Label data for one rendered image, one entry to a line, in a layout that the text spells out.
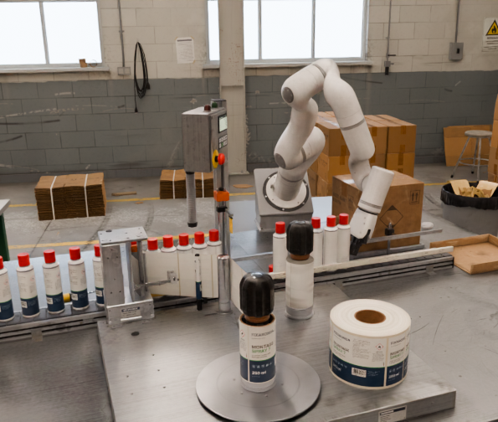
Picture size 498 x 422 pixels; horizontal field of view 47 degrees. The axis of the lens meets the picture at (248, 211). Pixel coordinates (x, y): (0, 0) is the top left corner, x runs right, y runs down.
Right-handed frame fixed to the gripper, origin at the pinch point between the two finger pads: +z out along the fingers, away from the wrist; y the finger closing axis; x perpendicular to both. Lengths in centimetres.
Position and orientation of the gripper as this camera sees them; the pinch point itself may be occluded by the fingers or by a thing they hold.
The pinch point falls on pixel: (353, 249)
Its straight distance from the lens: 217.1
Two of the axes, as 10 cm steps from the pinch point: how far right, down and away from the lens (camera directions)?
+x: 9.0, 2.2, 3.8
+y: 3.2, 2.8, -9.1
